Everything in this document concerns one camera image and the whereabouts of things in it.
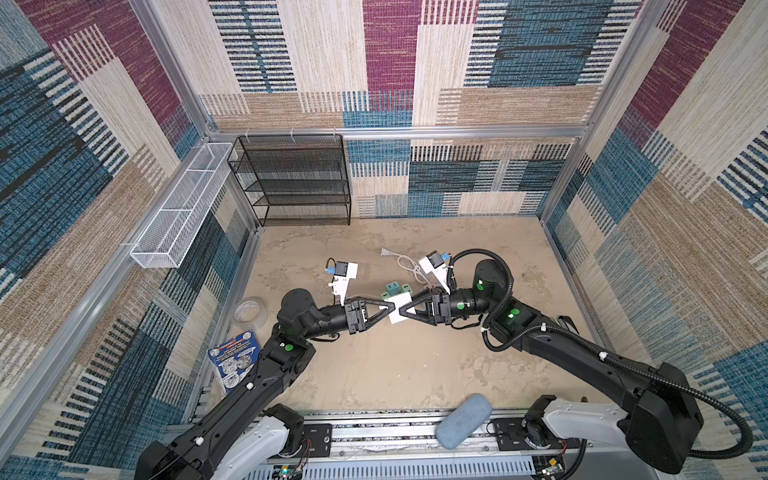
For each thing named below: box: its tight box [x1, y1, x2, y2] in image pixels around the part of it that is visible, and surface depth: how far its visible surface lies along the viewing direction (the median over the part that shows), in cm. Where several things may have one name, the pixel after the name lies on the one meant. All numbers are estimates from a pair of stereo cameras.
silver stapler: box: [557, 315, 580, 335], surface depth 92 cm
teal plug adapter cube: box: [386, 281, 401, 297], surface depth 96 cm
